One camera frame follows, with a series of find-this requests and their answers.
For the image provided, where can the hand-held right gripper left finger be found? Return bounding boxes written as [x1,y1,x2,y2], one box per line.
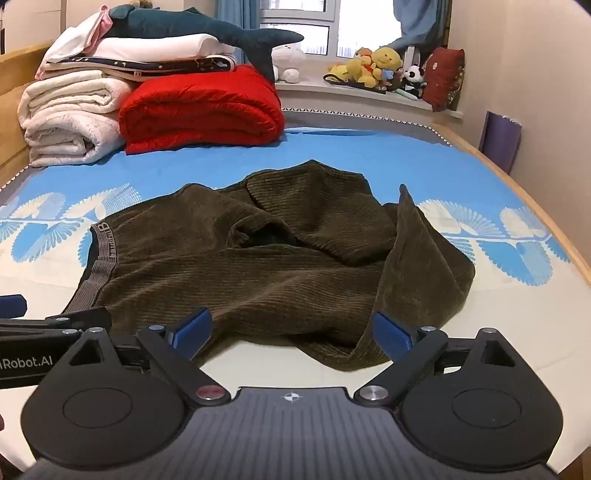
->
[64,307,232,407]

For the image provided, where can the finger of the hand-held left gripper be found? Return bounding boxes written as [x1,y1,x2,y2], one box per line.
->
[0,306,113,337]
[0,294,27,320]

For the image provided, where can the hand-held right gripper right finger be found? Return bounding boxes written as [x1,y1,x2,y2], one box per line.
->
[353,311,523,408]

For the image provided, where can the brown corduroy pants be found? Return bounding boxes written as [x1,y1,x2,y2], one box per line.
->
[65,159,476,374]

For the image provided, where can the white folded quilt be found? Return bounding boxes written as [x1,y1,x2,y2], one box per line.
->
[17,69,139,168]

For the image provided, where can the red folded quilt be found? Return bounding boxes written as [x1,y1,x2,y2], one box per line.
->
[119,65,287,155]

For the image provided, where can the mattress with patterned trim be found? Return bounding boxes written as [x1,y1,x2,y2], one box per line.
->
[0,107,455,206]

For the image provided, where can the purple board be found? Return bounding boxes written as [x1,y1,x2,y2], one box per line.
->
[478,110,523,175]

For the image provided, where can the white window sill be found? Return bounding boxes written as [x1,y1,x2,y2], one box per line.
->
[274,78,465,121]

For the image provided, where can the panda plush toy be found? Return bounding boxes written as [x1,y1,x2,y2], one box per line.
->
[403,65,428,99]

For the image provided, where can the red cushion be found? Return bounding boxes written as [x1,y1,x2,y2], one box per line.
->
[422,46,466,113]

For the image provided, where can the navy patterned folded blanket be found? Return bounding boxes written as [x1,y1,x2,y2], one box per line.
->
[39,53,238,83]

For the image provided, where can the yellow and orange plush toy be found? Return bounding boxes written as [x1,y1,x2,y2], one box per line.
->
[328,48,380,89]

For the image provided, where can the white and pink folded cloth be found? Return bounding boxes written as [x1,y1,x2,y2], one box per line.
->
[42,8,115,66]

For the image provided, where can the yellow bear plush toy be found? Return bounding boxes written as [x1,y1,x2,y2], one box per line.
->
[370,47,404,71]

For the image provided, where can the white folded blanket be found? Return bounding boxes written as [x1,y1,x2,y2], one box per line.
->
[95,33,237,63]

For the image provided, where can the white plush toy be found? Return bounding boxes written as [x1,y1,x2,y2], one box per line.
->
[271,42,308,84]

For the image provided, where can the blue shark plush toy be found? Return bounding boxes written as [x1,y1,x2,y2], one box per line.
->
[104,4,305,84]

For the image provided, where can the blue curtain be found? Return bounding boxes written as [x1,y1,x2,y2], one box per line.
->
[387,0,451,55]
[217,0,262,33]

